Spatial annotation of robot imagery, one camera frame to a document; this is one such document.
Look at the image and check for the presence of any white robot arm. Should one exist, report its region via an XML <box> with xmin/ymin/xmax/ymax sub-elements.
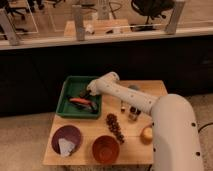
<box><xmin>86</xmin><ymin>72</ymin><xmax>204</xmax><ymax>171</ymax></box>

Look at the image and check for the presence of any green plastic tray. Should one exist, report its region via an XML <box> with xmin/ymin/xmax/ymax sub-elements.
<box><xmin>56</xmin><ymin>76</ymin><xmax>102</xmax><ymax>119</ymax></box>

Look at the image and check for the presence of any dark grape bunch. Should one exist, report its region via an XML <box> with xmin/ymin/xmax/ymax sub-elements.
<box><xmin>106</xmin><ymin>113</ymin><xmax>125</xmax><ymax>144</ymax></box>

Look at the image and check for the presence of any dark purple plate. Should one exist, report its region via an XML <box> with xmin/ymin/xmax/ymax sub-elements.
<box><xmin>51</xmin><ymin>125</ymin><xmax>82</xmax><ymax>156</ymax></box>

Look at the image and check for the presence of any small glass jar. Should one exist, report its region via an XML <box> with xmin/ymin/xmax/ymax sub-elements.
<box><xmin>128</xmin><ymin>107</ymin><xmax>141</xmax><ymax>121</ymax></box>

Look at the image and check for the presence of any wooden table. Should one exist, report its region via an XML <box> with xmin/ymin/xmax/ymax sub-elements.
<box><xmin>42</xmin><ymin>79</ymin><xmax>168</xmax><ymax>167</ymax></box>

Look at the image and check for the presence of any white crumpled tissue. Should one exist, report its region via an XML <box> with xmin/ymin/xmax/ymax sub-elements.
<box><xmin>58</xmin><ymin>138</ymin><xmax>75</xmax><ymax>157</ymax></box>

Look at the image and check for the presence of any brown wooden bowl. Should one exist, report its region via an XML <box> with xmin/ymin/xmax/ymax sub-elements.
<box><xmin>92</xmin><ymin>135</ymin><xmax>120</xmax><ymax>165</ymax></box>

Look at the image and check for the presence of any light wooden board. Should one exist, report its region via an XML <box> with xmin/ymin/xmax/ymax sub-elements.
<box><xmin>64</xmin><ymin>19</ymin><xmax>131</xmax><ymax>37</ymax></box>

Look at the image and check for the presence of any yellow apple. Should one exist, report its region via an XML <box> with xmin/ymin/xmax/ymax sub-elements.
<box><xmin>141</xmin><ymin>127</ymin><xmax>153</xmax><ymax>144</ymax></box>

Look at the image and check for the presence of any black office chair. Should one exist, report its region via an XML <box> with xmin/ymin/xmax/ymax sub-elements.
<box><xmin>131</xmin><ymin>0</ymin><xmax>174</xmax><ymax>25</ymax></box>

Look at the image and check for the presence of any grey metal post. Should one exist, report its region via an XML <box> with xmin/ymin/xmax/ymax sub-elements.
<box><xmin>165</xmin><ymin>0</ymin><xmax>185</xmax><ymax>35</ymax></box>
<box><xmin>0</xmin><ymin>9</ymin><xmax>20</xmax><ymax>46</ymax></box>
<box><xmin>72</xmin><ymin>5</ymin><xmax>85</xmax><ymax>41</ymax></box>

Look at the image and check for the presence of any grey metal post left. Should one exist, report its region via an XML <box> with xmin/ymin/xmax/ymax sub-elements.
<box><xmin>0</xmin><ymin>9</ymin><xmax>20</xmax><ymax>46</ymax></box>

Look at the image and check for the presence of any grey metal post right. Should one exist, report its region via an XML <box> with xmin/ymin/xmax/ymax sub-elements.
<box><xmin>165</xmin><ymin>0</ymin><xmax>185</xmax><ymax>35</ymax></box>

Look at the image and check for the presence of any black cable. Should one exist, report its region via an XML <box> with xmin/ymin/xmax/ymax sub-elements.
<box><xmin>197</xmin><ymin>121</ymin><xmax>213</xmax><ymax>133</ymax></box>

